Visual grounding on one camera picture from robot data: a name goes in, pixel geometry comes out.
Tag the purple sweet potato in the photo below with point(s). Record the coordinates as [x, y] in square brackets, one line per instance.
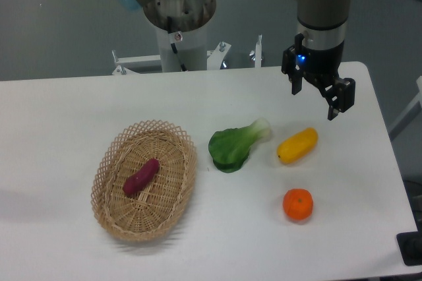
[139, 180]

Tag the white metal frame bracket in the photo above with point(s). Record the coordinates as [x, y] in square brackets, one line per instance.
[215, 60]

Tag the yellow mango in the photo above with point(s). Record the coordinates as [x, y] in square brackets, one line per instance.
[297, 146]

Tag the black box at table edge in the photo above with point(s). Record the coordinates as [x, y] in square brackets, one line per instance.
[410, 247]

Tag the white furniture leg at right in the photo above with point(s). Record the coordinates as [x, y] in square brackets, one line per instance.
[408, 114]

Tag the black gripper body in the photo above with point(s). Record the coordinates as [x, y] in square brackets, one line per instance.
[318, 67]

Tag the orange tangerine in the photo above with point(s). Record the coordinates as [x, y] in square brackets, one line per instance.
[298, 204]

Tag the green bok choy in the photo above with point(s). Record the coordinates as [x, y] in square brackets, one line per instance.
[230, 148]

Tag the woven wicker basket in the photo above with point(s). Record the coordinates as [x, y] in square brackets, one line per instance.
[153, 211]

